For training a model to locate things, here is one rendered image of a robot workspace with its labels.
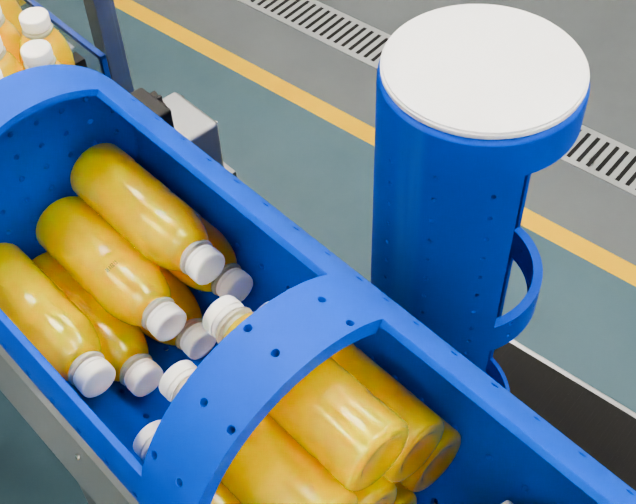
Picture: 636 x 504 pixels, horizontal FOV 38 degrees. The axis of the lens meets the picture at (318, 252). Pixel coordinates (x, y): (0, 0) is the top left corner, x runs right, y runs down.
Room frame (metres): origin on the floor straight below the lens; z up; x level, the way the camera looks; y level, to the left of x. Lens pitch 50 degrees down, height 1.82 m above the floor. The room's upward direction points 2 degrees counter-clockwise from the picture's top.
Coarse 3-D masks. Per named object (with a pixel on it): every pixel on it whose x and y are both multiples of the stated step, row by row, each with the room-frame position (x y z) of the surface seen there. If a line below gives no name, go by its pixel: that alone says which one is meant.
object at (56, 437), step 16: (0, 368) 0.64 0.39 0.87; (0, 384) 0.63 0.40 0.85; (16, 384) 0.61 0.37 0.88; (16, 400) 0.61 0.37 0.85; (32, 400) 0.59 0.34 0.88; (32, 416) 0.58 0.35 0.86; (48, 416) 0.56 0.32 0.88; (48, 432) 0.56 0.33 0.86; (64, 432) 0.54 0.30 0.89; (64, 448) 0.53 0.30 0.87; (80, 448) 0.52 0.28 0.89; (64, 464) 0.53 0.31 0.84; (80, 464) 0.51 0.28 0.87; (80, 480) 0.50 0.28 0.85; (96, 480) 0.49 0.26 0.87; (96, 496) 0.48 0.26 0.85; (112, 496) 0.46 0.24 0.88
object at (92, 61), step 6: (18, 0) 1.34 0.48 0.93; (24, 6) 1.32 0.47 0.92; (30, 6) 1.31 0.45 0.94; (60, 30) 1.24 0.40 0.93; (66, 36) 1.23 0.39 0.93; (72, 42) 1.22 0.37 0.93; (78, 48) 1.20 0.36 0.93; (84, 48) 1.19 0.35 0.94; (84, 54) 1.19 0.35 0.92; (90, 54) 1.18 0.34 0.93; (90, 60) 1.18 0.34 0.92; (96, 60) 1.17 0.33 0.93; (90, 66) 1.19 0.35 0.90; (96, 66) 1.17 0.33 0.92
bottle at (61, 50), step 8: (24, 32) 1.03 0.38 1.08; (48, 32) 1.03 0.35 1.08; (56, 32) 1.05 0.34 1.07; (24, 40) 1.03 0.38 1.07; (48, 40) 1.03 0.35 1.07; (56, 40) 1.03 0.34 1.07; (64, 40) 1.05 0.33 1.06; (56, 48) 1.03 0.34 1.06; (64, 48) 1.04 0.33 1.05; (56, 56) 1.02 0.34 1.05; (64, 56) 1.03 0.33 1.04; (72, 56) 1.04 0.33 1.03; (72, 64) 1.04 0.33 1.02
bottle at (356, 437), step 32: (224, 320) 0.48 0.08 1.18; (320, 384) 0.40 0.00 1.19; (352, 384) 0.40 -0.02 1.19; (288, 416) 0.38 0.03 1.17; (320, 416) 0.37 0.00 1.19; (352, 416) 0.37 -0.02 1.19; (384, 416) 0.37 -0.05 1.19; (320, 448) 0.35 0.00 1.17; (352, 448) 0.34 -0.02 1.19; (384, 448) 0.36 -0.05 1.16; (352, 480) 0.33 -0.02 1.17
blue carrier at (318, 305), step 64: (64, 64) 0.79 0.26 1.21; (0, 128) 0.68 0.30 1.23; (64, 128) 0.77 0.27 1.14; (128, 128) 0.82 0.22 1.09; (0, 192) 0.71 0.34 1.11; (64, 192) 0.76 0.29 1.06; (192, 192) 0.75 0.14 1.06; (256, 256) 0.66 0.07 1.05; (320, 256) 0.52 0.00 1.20; (0, 320) 0.52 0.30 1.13; (256, 320) 0.43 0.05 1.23; (320, 320) 0.43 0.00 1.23; (384, 320) 0.45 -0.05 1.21; (64, 384) 0.45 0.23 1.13; (192, 384) 0.39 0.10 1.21; (256, 384) 0.38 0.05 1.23; (448, 384) 0.46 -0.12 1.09; (128, 448) 0.45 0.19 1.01; (192, 448) 0.35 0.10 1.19; (512, 448) 0.40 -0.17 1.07; (576, 448) 0.34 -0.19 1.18
